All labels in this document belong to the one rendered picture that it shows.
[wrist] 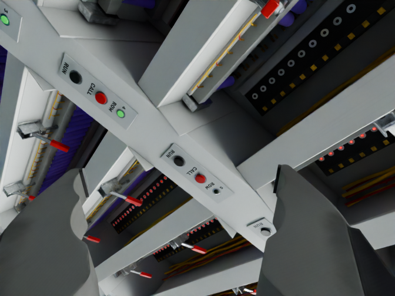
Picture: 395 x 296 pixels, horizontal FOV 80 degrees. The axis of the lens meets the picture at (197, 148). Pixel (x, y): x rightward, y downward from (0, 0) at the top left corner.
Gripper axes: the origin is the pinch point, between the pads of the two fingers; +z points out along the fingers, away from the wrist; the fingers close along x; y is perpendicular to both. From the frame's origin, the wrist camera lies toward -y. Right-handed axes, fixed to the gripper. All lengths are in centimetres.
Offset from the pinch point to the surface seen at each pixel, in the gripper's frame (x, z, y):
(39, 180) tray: -41, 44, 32
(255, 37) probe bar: 8.5, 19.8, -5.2
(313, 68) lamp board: 20.4, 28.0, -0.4
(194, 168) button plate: 1.1, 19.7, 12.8
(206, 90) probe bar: 2.9, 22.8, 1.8
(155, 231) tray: -7.4, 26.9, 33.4
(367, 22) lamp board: 25.3, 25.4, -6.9
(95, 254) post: -33, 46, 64
